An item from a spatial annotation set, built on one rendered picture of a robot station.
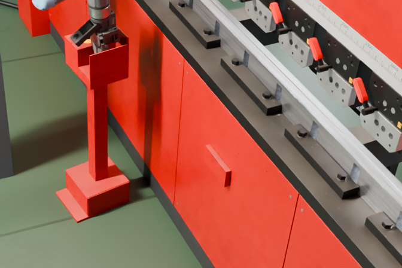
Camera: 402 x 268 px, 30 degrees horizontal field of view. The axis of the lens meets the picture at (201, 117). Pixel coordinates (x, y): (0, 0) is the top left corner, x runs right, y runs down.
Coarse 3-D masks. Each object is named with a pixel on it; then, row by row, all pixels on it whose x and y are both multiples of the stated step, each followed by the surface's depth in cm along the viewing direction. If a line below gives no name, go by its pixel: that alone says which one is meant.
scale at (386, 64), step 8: (304, 0) 207; (312, 0) 204; (320, 8) 202; (328, 16) 199; (336, 16) 196; (336, 24) 197; (344, 24) 194; (344, 32) 195; (352, 32) 192; (352, 40) 192; (360, 40) 190; (368, 48) 187; (376, 56) 185; (384, 56) 183; (384, 64) 184; (392, 64) 181; (392, 72) 181; (400, 72) 179; (400, 80) 180
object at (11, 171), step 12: (0, 60) 291; (0, 72) 294; (0, 84) 298; (0, 96) 301; (0, 108) 305; (0, 120) 308; (0, 132) 312; (0, 144) 316; (0, 156) 320; (0, 168) 324; (12, 168) 326
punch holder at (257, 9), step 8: (256, 0) 230; (264, 0) 226; (272, 0) 222; (280, 0) 222; (248, 8) 235; (256, 8) 232; (264, 8) 227; (280, 8) 224; (256, 16) 232; (264, 16) 228; (272, 16) 224; (264, 24) 229; (272, 24) 226
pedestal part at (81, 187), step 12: (72, 168) 319; (84, 168) 319; (108, 168) 320; (72, 180) 314; (84, 180) 313; (108, 180) 314; (120, 180) 315; (60, 192) 322; (72, 192) 319; (84, 192) 308; (96, 192) 308; (108, 192) 311; (120, 192) 315; (72, 204) 317; (84, 204) 311; (96, 204) 311; (108, 204) 315; (120, 204) 320; (72, 216) 312; (84, 216) 312
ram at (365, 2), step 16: (320, 0) 201; (336, 0) 195; (352, 0) 189; (368, 0) 183; (384, 0) 178; (400, 0) 173; (320, 16) 203; (352, 16) 190; (368, 16) 184; (384, 16) 179; (400, 16) 174; (336, 32) 198; (368, 32) 186; (384, 32) 181; (400, 32) 176; (352, 48) 193; (384, 48) 182; (400, 48) 177; (368, 64) 189; (400, 64) 178; (384, 80) 185
